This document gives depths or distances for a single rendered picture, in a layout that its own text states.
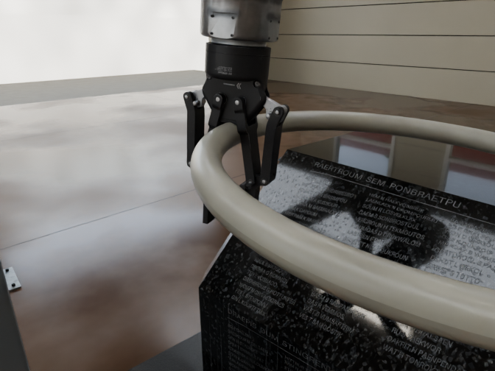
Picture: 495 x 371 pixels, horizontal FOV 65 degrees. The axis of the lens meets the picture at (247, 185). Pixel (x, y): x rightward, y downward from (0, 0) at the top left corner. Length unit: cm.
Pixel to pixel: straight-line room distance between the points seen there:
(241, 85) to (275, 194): 36
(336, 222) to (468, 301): 49
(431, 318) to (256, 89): 32
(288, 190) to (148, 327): 101
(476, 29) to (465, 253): 661
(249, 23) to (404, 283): 31
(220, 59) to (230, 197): 21
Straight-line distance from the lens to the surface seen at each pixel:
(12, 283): 208
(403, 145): 92
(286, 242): 24
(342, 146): 88
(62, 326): 175
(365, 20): 800
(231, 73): 44
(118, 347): 159
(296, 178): 78
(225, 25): 44
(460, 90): 724
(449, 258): 63
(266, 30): 44
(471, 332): 23
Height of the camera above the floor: 105
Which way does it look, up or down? 21 degrees down
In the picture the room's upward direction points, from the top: straight up
